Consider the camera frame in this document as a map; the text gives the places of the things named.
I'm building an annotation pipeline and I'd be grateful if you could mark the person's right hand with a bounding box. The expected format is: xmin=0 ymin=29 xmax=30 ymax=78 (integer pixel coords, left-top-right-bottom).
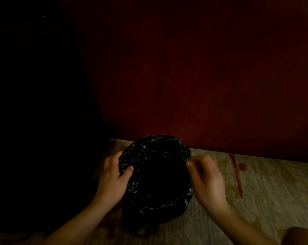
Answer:
xmin=186 ymin=155 xmax=230 ymax=211

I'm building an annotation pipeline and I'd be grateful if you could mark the person's left hand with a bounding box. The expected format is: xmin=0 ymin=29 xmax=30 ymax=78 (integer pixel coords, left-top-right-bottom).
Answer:
xmin=93 ymin=151 xmax=134 ymax=207

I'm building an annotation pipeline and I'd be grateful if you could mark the black plastic trash bag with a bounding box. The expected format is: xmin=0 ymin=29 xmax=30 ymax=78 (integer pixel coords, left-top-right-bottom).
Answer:
xmin=118 ymin=135 xmax=194 ymax=225

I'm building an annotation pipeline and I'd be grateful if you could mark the person's right forearm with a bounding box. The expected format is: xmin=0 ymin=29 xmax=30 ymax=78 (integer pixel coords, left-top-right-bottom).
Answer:
xmin=206 ymin=203 xmax=275 ymax=245

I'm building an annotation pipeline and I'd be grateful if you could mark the person's left forearm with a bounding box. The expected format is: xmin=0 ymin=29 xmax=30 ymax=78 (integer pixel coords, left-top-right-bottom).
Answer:
xmin=42 ymin=198 xmax=113 ymax=245

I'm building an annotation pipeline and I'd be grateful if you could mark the beige patterned rug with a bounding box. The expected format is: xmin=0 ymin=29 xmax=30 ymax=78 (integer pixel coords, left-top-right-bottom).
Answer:
xmin=88 ymin=138 xmax=308 ymax=245

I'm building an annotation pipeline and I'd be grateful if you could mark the person's knee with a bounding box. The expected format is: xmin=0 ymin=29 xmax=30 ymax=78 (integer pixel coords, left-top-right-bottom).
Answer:
xmin=281 ymin=226 xmax=308 ymax=245

